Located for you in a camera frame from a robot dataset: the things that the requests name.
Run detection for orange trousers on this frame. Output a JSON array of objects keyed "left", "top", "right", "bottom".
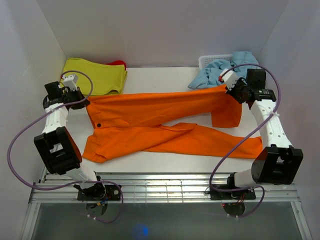
[{"left": 83, "top": 85, "right": 263, "bottom": 163}]

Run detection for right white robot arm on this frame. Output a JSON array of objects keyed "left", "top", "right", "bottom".
[{"left": 221, "top": 69, "right": 304, "bottom": 199}]

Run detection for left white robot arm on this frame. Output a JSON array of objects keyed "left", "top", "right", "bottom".
[{"left": 33, "top": 80, "right": 106, "bottom": 200}]

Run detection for folded yellow trousers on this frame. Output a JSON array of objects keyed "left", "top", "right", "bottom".
[{"left": 62, "top": 58, "right": 127, "bottom": 96}]

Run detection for light blue trousers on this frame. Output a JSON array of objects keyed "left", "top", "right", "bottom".
[{"left": 187, "top": 51, "right": 259, "bottom": 90}]

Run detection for folded red trousers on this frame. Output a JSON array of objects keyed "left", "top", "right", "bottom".
[{"left": 106, "top": 60, "right": 127, "bottom": 70}]

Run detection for white plastic basket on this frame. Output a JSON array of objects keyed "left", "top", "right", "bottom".
[{"left": 198, "top": 54, "right": 232, "bottom": 70}]

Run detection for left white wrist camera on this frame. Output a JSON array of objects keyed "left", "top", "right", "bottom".
[{"left": 62, "top": 74, "right": 78, "bottom": 92}]

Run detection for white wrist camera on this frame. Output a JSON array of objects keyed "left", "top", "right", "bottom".
[
  {"left": 218, "top": 68, "right": 240, "bottom": 91},
  {"left": 62, "top": 74, "right": 78, "bottom": 92}
]

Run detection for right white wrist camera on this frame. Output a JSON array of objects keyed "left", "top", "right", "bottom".
[{"left": 218, "top": 68, "right": 240, "bottom": 91}]

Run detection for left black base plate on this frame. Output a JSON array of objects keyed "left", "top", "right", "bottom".
[{"left": 76, "top": 184, "right": 121, "bottom": 202}]

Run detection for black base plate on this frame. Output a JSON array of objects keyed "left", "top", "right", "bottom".
[
  {"left": 209, "top": 187, "right": 256, "bottom": 201},
  {"left": 76, "top": 184, "right": 121, "bottom": 202}
]

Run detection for aluminium rail frame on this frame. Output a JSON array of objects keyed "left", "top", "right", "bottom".
[{"left": 21, "top": 172, "right": 312, "bottom": 240}]

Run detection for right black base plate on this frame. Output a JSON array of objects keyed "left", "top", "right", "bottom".
[{"left": 209, "top": 187, "right": 256, "bottom": 201}]

